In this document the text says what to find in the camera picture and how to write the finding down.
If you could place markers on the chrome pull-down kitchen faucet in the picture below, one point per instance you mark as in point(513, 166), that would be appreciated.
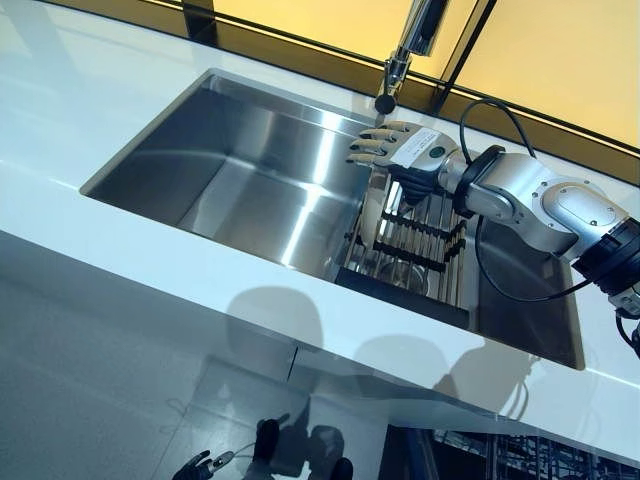
point(415, 30)

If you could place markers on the black-tipped robot left foot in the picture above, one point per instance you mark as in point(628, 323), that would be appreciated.
point(267, 440)

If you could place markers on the black built-in dishwasher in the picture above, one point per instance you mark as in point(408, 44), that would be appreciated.
point(415, 455)

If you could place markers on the stainless steel kitchen sink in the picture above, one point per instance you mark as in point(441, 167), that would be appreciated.
point(225, 190)

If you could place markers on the wide white cabinet door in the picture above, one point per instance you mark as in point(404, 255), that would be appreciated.
point(100, 325)

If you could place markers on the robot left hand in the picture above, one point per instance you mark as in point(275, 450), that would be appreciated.
point(205, 467)

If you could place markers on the black-tipped robot foot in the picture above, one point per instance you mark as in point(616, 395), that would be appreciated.
point(342, 470)
point(267, 440)

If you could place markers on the narrow white cabinet door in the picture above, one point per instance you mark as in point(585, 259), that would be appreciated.
point(350, 400)

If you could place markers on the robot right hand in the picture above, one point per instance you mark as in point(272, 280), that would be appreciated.
point(415, 150)

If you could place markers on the black roll-up sink drying rack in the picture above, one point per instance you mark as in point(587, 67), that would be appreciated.
point(415, 270)

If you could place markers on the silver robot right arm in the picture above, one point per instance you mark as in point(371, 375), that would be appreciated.
point(525, 195)

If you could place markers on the black-tipped robot right foot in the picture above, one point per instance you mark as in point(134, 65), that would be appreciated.
point(342, 470)

